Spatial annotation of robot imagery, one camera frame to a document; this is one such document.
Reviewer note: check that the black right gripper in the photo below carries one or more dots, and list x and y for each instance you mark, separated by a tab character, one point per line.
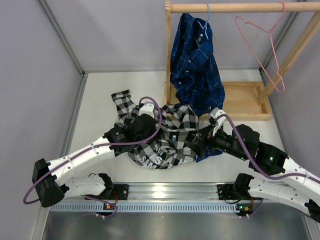
199	146

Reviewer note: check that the black white checkered shirt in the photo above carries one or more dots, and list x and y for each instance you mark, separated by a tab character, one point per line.
169	149

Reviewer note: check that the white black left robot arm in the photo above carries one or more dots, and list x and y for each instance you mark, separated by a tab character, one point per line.
57	179

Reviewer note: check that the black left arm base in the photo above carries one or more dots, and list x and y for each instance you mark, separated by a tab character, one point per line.
119	192

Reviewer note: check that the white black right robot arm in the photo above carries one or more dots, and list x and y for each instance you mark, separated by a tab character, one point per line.
274	176

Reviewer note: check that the blue plaid shirt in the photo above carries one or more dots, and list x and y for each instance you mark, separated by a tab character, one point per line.
194	71

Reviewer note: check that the light blue hanger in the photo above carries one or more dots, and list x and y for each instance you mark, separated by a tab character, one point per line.
207	20

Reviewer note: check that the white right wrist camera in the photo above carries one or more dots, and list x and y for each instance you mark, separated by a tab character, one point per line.
216	118

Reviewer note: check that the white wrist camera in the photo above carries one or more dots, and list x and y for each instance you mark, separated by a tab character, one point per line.
147	108
216	118

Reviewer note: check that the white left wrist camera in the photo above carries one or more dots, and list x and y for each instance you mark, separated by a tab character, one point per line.
147	108

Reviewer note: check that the aluminium mounting rail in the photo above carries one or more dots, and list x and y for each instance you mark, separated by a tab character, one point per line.
144	191

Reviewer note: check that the slotted grey cable duct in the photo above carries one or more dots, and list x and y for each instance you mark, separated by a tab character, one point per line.
147	207

